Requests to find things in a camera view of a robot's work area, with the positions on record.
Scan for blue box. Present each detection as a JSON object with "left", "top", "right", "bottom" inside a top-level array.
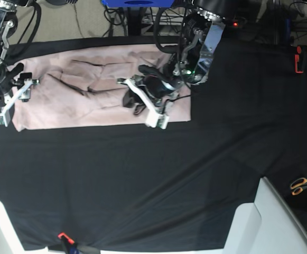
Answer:
[{"left": 101, "top": 0, "right": 174, "bottom": 8}]

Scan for red black clamp right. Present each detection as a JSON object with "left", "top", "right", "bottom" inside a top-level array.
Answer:
[{"left": 294, "top": 46, "right": 305, "bottom": 74}]

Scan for black power strip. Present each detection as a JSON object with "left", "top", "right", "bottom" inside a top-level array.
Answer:
[{"left": 224, "top": 17, "right": 247, "bottom": 28}]

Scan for white power strip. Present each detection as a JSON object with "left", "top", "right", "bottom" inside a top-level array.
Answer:
[{"left": 142, "top": 13, "right": 183, "bottom": 26}]

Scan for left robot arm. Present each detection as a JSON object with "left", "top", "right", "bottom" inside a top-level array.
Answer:
[{"left": 118, "top": 1, "right": 239, "bottom": 129}]

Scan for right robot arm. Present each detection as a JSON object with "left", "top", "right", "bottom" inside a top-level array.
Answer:
[{"left": 0, "top": 1, "right": 42, "bottom": 127}]

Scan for pink T-shirt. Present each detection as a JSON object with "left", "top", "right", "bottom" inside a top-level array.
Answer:
[{"left": 12, "top": 44, "right": 192, "bottom": 132}]

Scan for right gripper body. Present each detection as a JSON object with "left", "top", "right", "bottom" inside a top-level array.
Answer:
[{"left": 0, "top": 63, "right": 33, "bottom": 127}]

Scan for orange handled scissors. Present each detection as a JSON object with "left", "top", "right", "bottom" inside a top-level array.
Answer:
[{"left": 290, "top": 177, "right": 307, "bottom": 196}]

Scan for black table leg post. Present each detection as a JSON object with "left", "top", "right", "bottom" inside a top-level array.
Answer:
[{"left": 126, "top": 7, "right": 143, "bottom": 37}]

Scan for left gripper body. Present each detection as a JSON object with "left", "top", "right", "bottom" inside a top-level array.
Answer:
[{"left": 117, "top": 65, "right": 184, "bottom": 129}]

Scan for red clamp bottom edge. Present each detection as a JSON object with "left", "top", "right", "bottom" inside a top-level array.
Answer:
[{"left": 58, "top": 232, "right": 75, "bottom": 245}]

